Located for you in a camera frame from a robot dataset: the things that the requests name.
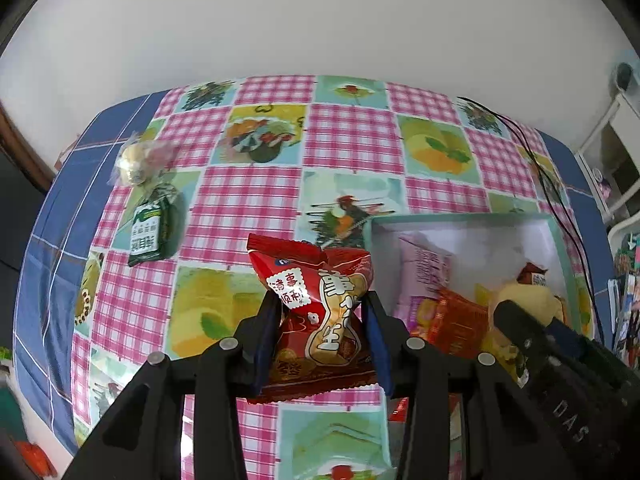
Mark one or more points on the dark green snack packet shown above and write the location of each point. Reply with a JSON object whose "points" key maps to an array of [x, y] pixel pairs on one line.
{"points": [[150, 225]]}

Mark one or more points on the white furniture frame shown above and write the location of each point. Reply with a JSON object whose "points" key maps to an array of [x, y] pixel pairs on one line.
{"points": [[620, 110]]}

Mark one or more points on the brown wooden frame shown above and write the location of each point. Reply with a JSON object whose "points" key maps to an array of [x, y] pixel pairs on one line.
{"points": [[25, 150]]}

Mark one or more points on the blue plaid bed sheet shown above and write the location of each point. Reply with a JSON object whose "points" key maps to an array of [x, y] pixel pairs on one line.
{"points": [[60, 240]]}

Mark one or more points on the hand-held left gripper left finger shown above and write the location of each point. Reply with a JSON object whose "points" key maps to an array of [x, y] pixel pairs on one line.
{"points": [[265, 350]]}

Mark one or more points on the long red snack packet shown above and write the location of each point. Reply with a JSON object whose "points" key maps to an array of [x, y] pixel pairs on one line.
{"points": [[460, 325]]}

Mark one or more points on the pink snack packet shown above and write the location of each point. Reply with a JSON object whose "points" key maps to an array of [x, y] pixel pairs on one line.
{"points": [[425, 275]]}

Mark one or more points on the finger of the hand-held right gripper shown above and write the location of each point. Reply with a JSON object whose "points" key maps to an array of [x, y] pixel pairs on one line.
{"points": [[520, 327], [567, 340]]}

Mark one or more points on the red peanut snack packet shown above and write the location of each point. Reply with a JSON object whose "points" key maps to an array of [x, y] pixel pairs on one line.
{"points": [[325, 290]]}

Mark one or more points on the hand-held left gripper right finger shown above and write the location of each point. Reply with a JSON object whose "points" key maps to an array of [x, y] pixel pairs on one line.
{"points": [[377, 350]]}

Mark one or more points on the yellow snack packet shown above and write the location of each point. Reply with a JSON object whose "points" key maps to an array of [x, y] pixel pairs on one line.
{"points": [[525, 300]]}

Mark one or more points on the red object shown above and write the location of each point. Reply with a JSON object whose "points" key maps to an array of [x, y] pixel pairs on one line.
{"points": [[37, 460]]}

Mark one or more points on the teal cardboard box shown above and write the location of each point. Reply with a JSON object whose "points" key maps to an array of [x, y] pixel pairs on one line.
{"points": [[450, 218]]}

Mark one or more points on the pink checkered printed tablecloth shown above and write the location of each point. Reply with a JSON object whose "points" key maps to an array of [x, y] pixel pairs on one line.
{"points": [[340, 145]]}

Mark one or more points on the dark round object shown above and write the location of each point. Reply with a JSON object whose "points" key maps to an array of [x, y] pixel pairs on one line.
{"points": [[623, 75]]}

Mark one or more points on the clear-wrapped round pastry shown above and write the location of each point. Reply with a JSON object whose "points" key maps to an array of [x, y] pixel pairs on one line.
{"points": [[135, 165]]}

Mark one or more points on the colourful printed bags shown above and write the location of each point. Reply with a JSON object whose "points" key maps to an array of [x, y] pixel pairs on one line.
{"points": [[627, 305]]}

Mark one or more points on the small red snack packet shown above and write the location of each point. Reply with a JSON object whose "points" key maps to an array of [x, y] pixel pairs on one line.
{"points": [[531, 275]]}

